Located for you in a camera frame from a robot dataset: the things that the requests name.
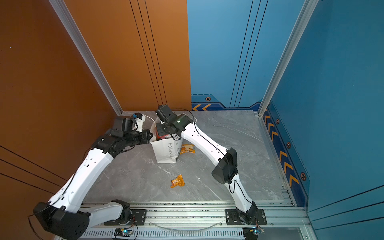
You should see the white paper bag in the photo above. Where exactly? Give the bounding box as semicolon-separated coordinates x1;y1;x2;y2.
150;118;184;164

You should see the small orange snack packet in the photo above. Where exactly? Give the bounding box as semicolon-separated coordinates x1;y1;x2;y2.
180;145;196;154

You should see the small orange candy wrapper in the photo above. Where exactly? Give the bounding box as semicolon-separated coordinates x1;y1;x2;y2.
171;175;185;188

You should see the red snack packet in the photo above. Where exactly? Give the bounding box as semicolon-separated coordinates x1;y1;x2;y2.
157;134;172;141

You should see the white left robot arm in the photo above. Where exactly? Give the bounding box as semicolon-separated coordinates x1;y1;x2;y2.
33;113;153;240

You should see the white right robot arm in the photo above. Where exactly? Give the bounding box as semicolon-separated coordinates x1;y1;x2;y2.
156;105;259;225

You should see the left green circuit board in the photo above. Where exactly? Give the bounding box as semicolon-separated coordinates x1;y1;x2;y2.
114;228;134;239

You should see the green circuit board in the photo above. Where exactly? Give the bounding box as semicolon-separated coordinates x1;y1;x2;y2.
114;228;134;239
243;227;265;240

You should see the right green circuit board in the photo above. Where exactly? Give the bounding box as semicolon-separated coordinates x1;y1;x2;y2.
243;227;265;240

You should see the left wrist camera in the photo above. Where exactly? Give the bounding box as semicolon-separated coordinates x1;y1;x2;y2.
133;113;146;132

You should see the left aluminium corner post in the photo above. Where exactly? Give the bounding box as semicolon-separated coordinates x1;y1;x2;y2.
49;0;123;116

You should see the aluminium corner post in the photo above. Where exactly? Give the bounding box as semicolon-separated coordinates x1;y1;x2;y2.
49;0;123;116
258;0;319;117

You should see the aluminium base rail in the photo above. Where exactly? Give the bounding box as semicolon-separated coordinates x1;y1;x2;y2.
81;199;317;240

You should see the right aluminium corner post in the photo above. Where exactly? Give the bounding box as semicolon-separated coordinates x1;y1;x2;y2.
258;0;319;117

